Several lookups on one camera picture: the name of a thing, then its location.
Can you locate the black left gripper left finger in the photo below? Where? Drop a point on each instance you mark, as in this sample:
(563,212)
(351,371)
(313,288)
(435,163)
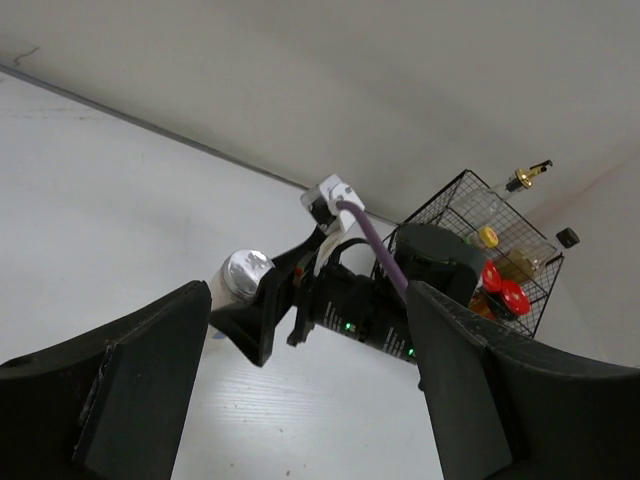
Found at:
(110,403)

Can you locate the black wire rack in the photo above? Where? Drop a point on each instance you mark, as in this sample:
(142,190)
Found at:
(512,229)

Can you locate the red lid jar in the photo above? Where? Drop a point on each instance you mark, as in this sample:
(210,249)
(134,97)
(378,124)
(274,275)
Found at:
(506,304)
(490,280)

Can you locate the dark soy sauce bottle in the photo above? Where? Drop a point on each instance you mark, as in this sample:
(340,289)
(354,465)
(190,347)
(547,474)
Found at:
(524,262)

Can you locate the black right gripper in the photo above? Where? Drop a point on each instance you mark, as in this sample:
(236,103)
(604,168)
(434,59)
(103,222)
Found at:
(364,309)

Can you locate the yellow cap sauce bottle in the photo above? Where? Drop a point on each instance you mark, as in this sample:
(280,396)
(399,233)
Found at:
(483,238)

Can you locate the clear glass oil bottle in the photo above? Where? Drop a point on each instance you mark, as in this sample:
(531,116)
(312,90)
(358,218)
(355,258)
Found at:
(481,205)

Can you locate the white salt jar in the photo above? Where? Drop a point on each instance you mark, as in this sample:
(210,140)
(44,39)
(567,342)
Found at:
(237,279)

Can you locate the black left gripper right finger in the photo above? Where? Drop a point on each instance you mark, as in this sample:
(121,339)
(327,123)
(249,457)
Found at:
(504,406)

